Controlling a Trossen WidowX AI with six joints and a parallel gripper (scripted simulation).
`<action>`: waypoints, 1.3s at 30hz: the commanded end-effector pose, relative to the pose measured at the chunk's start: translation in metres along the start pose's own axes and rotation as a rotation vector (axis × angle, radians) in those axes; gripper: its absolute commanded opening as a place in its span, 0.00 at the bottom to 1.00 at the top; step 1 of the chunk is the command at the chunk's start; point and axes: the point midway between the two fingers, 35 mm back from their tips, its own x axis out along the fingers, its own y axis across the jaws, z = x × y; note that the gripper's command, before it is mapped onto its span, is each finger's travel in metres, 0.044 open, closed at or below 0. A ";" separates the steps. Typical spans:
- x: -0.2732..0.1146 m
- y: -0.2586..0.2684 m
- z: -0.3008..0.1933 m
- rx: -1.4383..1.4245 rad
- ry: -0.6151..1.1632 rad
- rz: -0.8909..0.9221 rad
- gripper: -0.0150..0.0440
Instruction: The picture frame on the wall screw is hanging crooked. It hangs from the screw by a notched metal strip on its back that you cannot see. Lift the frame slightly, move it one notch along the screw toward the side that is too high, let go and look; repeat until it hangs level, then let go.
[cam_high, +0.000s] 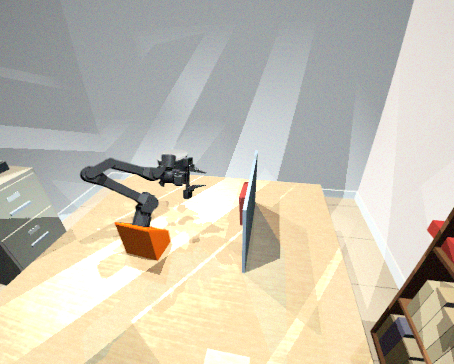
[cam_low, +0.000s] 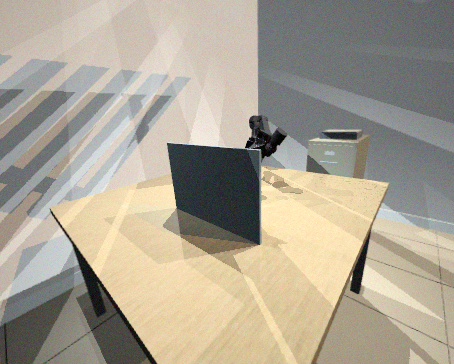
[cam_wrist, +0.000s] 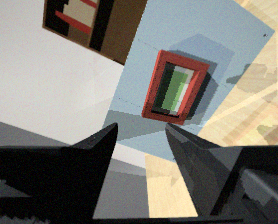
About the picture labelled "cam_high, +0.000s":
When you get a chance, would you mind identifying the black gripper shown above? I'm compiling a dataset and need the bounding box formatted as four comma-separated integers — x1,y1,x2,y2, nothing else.
180,157,206,200

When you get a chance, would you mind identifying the black flat panel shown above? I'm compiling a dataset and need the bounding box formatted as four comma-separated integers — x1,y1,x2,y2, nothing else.
242,151,258,274

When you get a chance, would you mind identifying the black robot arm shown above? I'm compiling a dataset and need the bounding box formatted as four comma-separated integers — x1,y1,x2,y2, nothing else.
80,154,183,227

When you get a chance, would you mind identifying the red picture frame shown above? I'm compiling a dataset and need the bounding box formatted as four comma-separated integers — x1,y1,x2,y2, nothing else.
239,182,249,226

